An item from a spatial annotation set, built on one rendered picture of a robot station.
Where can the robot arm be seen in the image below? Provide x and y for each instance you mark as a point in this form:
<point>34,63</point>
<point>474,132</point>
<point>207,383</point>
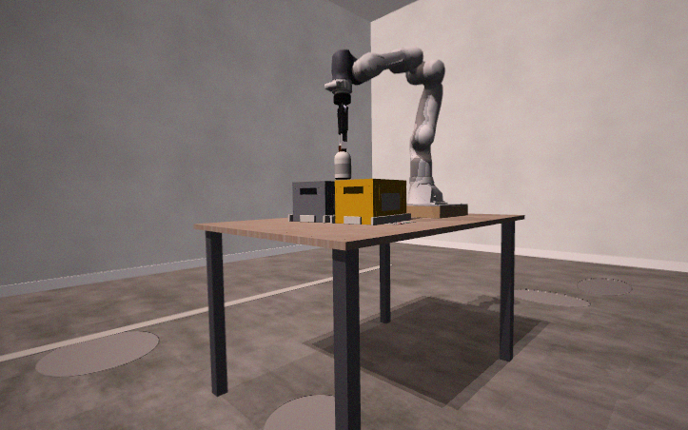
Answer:
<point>430,73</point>

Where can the white bottle with grey label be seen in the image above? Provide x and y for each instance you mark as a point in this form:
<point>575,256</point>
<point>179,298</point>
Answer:
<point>342,165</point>

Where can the yellow crate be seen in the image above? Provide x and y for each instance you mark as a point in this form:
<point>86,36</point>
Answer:
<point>368,198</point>

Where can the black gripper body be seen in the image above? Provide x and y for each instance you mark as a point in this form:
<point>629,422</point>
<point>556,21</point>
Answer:
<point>342,99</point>

